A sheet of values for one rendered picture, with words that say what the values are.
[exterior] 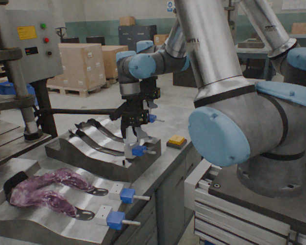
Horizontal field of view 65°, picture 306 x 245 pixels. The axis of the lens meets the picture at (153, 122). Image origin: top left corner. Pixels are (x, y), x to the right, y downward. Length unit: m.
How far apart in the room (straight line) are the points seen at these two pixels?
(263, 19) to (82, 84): 4.17
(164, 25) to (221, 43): 7.70
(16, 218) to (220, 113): 0.66
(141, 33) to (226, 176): 7.50
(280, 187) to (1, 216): 0.78
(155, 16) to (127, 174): 7.55
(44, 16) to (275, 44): 1.27
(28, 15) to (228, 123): 1.40
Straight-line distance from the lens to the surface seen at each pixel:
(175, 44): 0.78
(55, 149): 1.21
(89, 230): 0.78
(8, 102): 1.45
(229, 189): 0.60
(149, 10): 8.40
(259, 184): 0.59
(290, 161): 0.58
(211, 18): 0.47
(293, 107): 0.52
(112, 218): 0.77
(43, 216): 0.81
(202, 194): 0.67
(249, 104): 0.44
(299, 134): 0.55
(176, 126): 1.44
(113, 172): 0.99
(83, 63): 4.80
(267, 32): 1.10
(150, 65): 0.76
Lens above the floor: 1.41
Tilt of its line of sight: 24 degrees down
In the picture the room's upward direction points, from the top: 3 degrees counter-clockwise
